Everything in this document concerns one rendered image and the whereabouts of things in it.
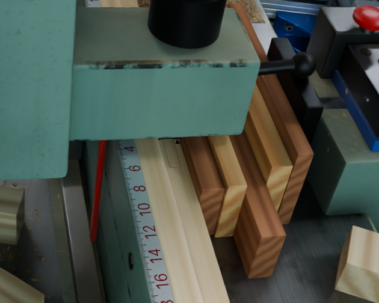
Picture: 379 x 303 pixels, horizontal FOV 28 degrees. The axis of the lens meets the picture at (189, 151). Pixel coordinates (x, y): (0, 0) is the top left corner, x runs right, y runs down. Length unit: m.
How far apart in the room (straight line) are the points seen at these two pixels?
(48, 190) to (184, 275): 0.27
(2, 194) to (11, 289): 0.10
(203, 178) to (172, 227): 0.05
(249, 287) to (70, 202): 0.22
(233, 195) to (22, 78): 0.18
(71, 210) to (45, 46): 0.28
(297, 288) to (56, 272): 0.22
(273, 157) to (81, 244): 0.20
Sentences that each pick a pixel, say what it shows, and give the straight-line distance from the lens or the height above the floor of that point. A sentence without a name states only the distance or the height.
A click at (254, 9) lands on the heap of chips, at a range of 0.83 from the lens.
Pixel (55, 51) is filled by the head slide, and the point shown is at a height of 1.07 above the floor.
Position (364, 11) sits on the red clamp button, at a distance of 0.64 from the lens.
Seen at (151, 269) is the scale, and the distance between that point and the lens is 0.48.
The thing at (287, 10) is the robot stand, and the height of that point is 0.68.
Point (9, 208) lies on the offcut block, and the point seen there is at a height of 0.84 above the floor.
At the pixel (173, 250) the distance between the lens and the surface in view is 0.50.
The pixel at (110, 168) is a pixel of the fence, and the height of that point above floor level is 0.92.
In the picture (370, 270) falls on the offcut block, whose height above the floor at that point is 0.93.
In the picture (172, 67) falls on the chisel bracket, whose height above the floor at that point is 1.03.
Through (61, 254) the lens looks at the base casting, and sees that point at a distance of 0.68.
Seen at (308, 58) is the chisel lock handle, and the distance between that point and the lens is 0.58.
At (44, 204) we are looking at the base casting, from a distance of 0.72.
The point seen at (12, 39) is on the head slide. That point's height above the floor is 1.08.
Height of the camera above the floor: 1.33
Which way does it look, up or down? 43 degrees down
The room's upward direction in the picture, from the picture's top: 12 degrees clockwise
